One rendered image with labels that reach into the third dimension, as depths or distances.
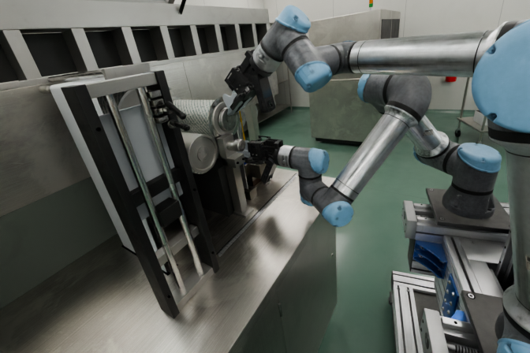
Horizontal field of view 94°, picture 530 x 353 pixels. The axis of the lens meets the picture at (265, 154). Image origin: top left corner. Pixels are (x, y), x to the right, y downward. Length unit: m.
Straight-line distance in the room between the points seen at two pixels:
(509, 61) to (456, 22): 4.71
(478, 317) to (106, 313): 0.90
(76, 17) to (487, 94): 0.99
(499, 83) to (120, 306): 0.86
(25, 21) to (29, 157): 0.36
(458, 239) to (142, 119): 1.10
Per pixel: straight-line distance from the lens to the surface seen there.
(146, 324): 0.76
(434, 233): 1.18
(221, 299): 0.72
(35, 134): 0.94
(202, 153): 0.79
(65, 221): 1.01
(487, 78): 0.39
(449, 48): 0.57
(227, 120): 0.83
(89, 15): 1.02
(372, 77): 0.85
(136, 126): 0.55
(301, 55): 0.60
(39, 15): 0.97
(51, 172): 0.96
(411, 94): 0.75
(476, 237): 1.21
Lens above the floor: 1.46
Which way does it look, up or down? 24 degrees down
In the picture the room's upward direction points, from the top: 8 degrees counter-clockwise
